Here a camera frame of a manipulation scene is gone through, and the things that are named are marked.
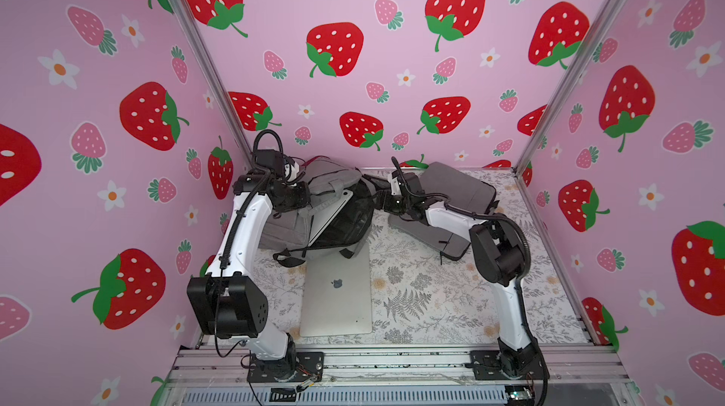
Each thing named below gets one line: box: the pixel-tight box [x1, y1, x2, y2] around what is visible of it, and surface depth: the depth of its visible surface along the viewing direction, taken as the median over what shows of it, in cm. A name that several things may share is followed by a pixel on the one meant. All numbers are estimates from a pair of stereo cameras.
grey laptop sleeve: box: [420, 161, 497, 215], surface depth 118 cm
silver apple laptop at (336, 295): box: [300, 242, 373, 338], surface depth 89 cm
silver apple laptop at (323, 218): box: [307, 189, 355, 248], surface depth 97 cm
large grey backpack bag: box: [257, 156, 377, 266], surface depth 91 cm
